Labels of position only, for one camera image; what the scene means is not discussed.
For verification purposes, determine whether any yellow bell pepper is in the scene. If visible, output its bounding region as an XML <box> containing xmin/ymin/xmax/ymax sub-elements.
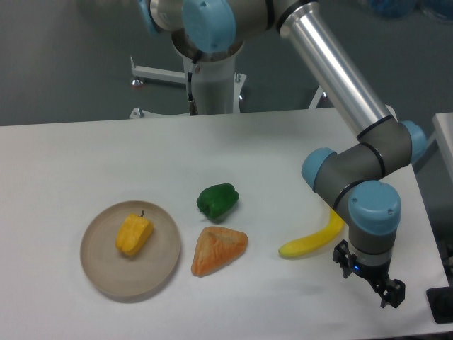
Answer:
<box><xmin>115</xmin><ymin>211</ymin><xmax>154</xmax><ymax>256</ymax></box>

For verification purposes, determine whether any green bell pepper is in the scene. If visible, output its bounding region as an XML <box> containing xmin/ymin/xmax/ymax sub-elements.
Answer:
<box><xmin>196</xmin><ymin>183</ymin><xmax>239</xmax><ymax>220</ymax></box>

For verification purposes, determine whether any yellow banana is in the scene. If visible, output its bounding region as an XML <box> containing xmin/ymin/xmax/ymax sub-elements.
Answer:
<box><xmin>278</xmin><ymin>208</ymin><xmax>345</xmax><ymax>259</ymax></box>

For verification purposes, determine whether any blue plastic bag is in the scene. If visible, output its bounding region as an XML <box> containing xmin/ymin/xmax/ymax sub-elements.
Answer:
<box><xmin>365</xmin><ymin>0</ymin><xmax>452</xmax><ymax>24</ymax></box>

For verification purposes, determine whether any black device at table edge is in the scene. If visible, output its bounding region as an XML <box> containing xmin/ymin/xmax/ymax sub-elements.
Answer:
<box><xmin>426</xmin><ymin>287</ymin><xmax>452</xmax><ymax>324</ymax></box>

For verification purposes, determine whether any white side table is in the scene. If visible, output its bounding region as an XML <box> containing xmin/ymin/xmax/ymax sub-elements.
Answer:
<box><xmin>414</xmin><ymin>113</ymin><xmax>452</xmax><ymax>284</ymax></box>

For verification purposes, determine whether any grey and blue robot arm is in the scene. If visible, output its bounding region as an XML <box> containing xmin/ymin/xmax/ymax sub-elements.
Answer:
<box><xmin>138</xmin><ymin>1</ymin><xmax>427</xmax><ymax>307</ymax></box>

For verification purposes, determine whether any beige round plate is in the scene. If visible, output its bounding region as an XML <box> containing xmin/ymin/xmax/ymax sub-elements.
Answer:
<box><xmin>80</xmin><ymin>201</ymin><xmax>181</xmax><ymax>302</ymax></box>

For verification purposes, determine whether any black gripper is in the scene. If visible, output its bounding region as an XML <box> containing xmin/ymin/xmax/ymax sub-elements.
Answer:
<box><xmin>333</xmin><ymin>240</ymin><xmax>406</xmax><ymax>308</ymax></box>

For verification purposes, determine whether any orange triangular bread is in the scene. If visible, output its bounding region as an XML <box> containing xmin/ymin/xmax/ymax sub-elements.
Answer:
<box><xmin>191</xmin><ymin>226</ymin><xmax>248</xmax><ymax>277</ymax></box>

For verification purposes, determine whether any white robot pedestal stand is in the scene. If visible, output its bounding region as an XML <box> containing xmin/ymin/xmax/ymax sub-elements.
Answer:
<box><xmin>131</xmin><ymin>30</ymin><xmax>332</xmax><ymax>115</ymax></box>

